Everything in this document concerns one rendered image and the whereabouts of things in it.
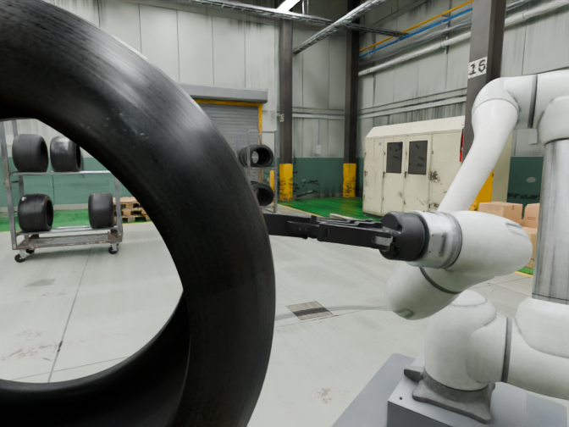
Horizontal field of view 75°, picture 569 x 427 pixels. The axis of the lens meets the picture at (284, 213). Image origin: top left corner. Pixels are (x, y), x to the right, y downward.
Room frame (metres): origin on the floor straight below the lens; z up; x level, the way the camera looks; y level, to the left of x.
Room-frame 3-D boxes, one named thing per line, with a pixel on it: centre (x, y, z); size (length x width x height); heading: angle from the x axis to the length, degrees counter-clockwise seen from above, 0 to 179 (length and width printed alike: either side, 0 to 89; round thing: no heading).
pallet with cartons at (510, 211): (5.00, -3.41, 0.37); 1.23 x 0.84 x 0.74; 114
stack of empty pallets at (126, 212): (8.41, 3.59, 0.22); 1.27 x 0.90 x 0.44; 24
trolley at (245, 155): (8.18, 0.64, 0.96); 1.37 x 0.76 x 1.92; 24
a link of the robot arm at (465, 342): (0.89, -0.46, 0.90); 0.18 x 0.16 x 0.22; 59
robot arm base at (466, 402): (0.91, -0.43, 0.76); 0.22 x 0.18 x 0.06; 58
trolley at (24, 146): (5.15, 3.03, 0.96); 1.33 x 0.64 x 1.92; 112
